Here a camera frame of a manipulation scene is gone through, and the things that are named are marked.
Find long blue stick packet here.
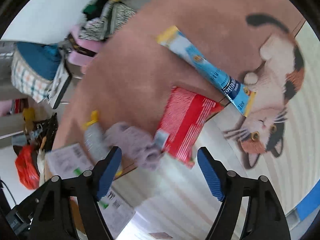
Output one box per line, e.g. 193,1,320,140
157,25,256,117

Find red orange plastic bag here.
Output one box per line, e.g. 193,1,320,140
15,145,40,190

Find blue chair seat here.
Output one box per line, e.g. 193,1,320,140
286,183,319,230

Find purple sock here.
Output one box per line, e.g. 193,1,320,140
105,122,162,171

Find white goose plush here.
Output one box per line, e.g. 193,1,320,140
37,149,45,183

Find patterned tote bag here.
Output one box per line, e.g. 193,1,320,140
78,0,136,41

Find silver yellow snack bag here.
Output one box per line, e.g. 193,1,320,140
83,110,112,165

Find pink suitcase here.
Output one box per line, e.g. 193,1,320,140
66,24,104,66

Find open cardboard box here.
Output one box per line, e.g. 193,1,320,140
45,144,135,239

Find plaid and blue bedding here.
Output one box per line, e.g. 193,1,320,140
11,42,64,103

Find red snack packet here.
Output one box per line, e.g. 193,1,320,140
154,87,223,168

